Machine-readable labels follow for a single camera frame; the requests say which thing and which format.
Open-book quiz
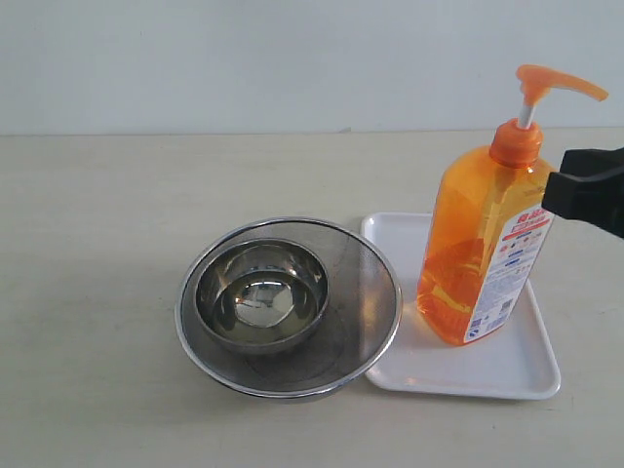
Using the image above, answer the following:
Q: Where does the small stainless steel bowl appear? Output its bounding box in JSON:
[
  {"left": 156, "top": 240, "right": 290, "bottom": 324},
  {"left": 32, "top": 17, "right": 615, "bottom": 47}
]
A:
[{"left": 194, "top": 238, "right": 330, "bottom": 356}]

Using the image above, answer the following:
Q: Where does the orange pump soap bottle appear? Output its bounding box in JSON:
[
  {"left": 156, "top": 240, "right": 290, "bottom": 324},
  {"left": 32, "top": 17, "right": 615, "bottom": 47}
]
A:
[{"left": 416, "top": 64, "right": 608, "bottom": 346}]

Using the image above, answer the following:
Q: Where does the steel mesh strainer basket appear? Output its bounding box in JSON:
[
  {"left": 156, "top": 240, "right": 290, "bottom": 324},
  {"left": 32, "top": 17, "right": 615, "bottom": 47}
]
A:
[{"left": 175, "top": 216, "right": 403, "bottom": 401}]

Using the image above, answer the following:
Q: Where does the white rectangular plastic tray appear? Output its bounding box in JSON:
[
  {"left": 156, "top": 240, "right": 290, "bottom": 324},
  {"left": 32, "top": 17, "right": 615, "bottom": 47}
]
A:
[{"left": 361, "top": 213, "right": 562, "bottom": 400}]

